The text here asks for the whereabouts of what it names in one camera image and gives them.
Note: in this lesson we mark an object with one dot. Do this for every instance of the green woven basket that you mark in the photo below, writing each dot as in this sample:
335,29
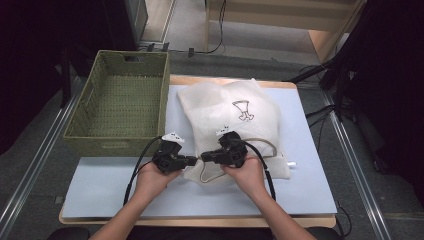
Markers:
123,106

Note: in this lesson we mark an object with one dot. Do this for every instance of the metal floor rail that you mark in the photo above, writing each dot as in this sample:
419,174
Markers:
355,166
35,165

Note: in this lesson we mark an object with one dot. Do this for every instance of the dark grey cabinet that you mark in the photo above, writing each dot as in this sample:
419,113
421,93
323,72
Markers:
136,16

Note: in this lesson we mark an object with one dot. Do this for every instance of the person's right hand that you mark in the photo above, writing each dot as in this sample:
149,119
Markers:
251,178

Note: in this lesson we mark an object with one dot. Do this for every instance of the wooden shelf unit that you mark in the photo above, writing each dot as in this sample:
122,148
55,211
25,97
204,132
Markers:
266,20

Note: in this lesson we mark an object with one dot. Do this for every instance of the black curtain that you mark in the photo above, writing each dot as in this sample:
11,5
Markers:
26,50
393,66

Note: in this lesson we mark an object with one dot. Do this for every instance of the white mesh laundry bag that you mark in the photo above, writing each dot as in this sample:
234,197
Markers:
213,110

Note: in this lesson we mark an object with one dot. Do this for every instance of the light blue table mat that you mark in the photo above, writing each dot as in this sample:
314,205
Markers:
206,200

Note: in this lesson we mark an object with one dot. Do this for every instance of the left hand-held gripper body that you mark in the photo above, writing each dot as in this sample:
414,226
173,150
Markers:
170,158

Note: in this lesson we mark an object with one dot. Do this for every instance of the person's left hand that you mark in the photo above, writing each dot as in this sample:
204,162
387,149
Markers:
151,183

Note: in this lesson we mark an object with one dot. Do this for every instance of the black stand leg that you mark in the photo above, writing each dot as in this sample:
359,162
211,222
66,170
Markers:
313,70

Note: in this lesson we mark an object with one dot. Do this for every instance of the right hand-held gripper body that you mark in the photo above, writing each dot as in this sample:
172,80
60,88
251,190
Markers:
233,151

